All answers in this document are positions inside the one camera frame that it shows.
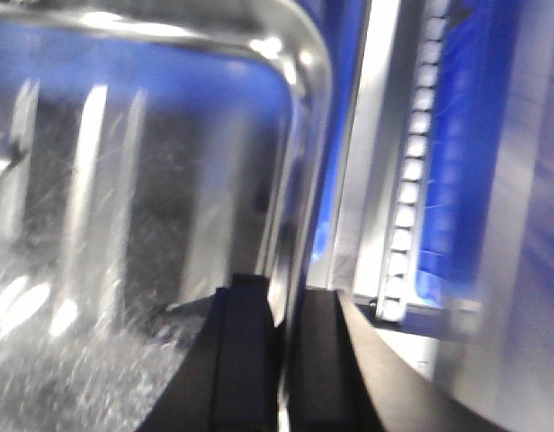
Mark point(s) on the steel divider rail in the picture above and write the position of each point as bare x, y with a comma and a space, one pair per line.
360, 36

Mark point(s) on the silver steel tray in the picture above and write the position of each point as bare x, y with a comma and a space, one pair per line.
149, 152

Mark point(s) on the blue bin lower right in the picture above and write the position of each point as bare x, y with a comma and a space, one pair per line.
489, 49

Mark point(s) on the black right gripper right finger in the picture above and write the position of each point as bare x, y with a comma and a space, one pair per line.
344, 377

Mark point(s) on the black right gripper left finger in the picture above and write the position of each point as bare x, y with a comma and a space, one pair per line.
228, 380

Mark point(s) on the white roller track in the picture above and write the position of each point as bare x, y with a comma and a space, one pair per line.
398, 278

